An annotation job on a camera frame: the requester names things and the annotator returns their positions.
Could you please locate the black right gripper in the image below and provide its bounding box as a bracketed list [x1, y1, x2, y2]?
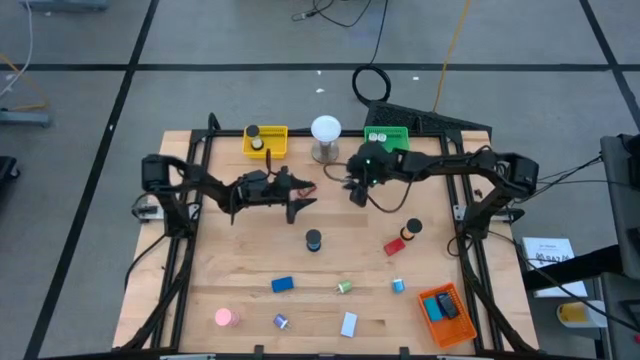
[342, 142, 401, 208]

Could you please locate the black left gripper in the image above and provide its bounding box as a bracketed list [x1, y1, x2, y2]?
[232, 167, 318, 225]

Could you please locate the blue sand hourglass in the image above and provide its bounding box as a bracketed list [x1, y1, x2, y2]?
[304, 228, 324, 254]

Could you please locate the red rectangular box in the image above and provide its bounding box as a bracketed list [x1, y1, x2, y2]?
[383, 237, 407, 257]

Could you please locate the orange sand hourglass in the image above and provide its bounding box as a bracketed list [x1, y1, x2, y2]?
[399, 217, 424, 243]

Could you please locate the teal rectangular box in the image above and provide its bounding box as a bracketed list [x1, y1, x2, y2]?
[423, 296, 445, 323]

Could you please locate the dark blue rectangular box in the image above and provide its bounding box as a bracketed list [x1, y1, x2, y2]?
[435, 291, 460, 320]

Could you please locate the yellow plastic basket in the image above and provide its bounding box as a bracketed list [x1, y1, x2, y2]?
[241, 124, 290, 160]

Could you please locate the white bulb lamp brass base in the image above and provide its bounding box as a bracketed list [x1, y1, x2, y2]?
[309, 114, 343, 165]

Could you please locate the green plastic basket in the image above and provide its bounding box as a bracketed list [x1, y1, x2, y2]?
[363, 125, 411, 154]

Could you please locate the white sand hourglass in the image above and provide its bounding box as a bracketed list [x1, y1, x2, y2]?
[245, 123, 266, 152]

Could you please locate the white rectangular box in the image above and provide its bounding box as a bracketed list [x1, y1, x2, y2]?
[339, 311, 360, 339]

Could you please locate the pink cylindrical object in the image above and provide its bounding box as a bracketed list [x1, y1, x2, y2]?
[213, 307, 242, 329]

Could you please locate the orange plastic basket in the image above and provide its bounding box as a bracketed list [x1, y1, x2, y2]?
[417, 282, 479, 350]

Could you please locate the white booklet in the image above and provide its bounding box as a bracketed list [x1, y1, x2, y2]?
[521, 236, 590, 299]

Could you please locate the black bar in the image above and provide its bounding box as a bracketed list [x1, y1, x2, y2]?
[522, 244, 626, 291]

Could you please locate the yellow white container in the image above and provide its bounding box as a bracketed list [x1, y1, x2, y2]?
[556, 301, 609, 329]

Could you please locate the grey cabinet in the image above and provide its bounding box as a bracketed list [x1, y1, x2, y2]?
[599, 133, 640, 360]

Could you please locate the grey floor base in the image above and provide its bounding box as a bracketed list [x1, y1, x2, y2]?
[0, 109, 54, 129]

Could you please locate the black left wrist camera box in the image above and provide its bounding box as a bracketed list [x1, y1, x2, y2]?
[243, 169, 270, 191]

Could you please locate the black aluminium table frame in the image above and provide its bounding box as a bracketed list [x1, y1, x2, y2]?
[112, 112, 541, 360]

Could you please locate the black coiled floor cable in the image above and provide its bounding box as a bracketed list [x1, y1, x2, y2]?
[351, 0, 393, 105]

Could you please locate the yellow hanging cable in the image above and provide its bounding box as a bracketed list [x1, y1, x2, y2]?
[432, 0, 473, 114]

